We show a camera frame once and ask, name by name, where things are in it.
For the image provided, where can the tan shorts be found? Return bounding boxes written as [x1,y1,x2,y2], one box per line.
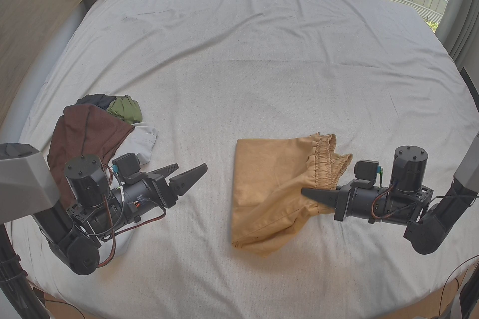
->
[230,132,354,258]

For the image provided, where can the black cable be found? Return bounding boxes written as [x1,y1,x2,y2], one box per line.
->
[95,203,167,269]

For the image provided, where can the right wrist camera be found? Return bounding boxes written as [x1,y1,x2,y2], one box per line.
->
[354,160,380,187]

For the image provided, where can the green garment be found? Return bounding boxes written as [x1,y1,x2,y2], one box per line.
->
[107,95,143,124]

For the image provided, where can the pale blue garment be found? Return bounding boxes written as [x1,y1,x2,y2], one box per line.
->
[99,122,159,258]

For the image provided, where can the brown garment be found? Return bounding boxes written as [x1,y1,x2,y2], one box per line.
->
[48,104,135,211]

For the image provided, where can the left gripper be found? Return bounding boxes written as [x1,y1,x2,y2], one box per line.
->
[112,163,208,215]

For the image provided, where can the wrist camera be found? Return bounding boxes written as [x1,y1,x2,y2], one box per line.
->
[112,153,148,183]
[354,160,380,187]

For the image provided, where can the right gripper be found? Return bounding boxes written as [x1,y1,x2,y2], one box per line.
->
[301,181,388,223]

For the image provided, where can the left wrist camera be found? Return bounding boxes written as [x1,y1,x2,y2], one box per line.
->
[112,153,148,183]

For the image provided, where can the bed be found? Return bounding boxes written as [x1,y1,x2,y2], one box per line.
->
[0,0,479,319]

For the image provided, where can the grey-green curtain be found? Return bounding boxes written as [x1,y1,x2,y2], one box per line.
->
[434,0,479,66]

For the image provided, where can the black garment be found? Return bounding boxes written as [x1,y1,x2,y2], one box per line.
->
[77,94,117,110]

